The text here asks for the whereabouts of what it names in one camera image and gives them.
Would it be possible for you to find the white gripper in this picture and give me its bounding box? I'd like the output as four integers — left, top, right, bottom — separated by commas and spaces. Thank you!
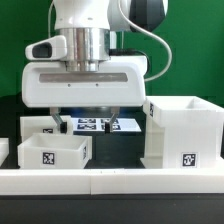
22, 56, 147, 134

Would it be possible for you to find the white drawer box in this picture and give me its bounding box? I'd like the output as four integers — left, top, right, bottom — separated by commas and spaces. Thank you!
17, 133, 92, 169
19, 115, 74, 142

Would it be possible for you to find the white drawer cabinet frame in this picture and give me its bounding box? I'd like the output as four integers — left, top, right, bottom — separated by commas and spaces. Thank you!
141, 96, 224, 169

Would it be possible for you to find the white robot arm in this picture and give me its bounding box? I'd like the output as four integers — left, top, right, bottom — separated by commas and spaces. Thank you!
22, 0, 168, 133

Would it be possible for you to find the marker tag sheet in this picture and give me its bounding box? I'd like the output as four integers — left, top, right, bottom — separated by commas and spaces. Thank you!
72, 118, 141, 132

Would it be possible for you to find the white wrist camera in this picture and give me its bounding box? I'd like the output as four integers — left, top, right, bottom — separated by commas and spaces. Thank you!
25, 35, 68, 61

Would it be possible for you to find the white left fence rail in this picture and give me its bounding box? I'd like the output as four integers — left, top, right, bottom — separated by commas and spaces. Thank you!
0, 138, 9, 166

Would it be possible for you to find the white fence rail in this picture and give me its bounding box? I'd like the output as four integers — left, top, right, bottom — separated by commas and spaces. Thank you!
0, 138, 9, 166
0, 168, 224, 195

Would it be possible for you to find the white front fence rail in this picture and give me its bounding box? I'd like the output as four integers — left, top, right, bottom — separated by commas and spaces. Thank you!
0, 168, 224, 195

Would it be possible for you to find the white cable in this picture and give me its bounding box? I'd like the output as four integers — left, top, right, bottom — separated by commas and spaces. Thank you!
47, 0, 173, 83

